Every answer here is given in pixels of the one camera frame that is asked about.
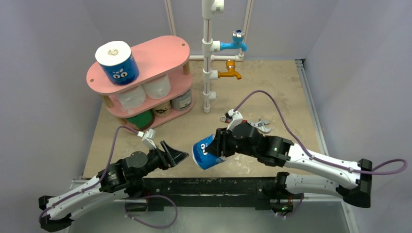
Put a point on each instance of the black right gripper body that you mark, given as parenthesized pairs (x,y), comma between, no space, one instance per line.
(219,142)

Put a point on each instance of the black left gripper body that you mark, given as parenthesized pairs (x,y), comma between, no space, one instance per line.
(156,159)

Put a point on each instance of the green brown roll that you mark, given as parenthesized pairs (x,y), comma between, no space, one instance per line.
(142,121)

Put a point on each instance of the grey toilet paper roll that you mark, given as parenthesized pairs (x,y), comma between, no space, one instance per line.
(182,102)

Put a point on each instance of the pink three-tier shelf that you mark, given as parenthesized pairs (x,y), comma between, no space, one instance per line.
(166,54)

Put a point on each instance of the plain white toilet paper roll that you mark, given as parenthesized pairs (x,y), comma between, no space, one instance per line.
(132,98)

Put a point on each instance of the blue toilet paper roll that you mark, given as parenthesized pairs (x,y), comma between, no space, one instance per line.
(118,63)

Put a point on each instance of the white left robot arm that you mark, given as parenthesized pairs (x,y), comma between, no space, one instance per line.
(120,180)

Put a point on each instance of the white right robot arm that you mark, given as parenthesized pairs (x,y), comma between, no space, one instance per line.
(349,180)

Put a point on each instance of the orange brass faucet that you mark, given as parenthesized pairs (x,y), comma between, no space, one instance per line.
(231,70)

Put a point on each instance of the blue plastic faucet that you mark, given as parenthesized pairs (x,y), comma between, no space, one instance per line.
(237,42)

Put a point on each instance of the white PVC pipe stand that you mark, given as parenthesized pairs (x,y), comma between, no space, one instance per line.
(211,48)

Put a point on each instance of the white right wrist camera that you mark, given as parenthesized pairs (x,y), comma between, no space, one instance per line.
(235,118)

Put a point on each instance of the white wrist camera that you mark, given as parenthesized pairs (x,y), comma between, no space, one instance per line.
(147,138)
(235,118)

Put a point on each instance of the red handled adjustable wrench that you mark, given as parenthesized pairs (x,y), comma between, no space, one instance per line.
(261,125)

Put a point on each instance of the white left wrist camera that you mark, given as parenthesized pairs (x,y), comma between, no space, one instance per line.
(147,138)

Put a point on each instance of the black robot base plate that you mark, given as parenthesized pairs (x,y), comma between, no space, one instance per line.
(260,193)

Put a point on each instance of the aluminium frame rail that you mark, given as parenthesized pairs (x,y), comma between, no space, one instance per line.
(314,106)

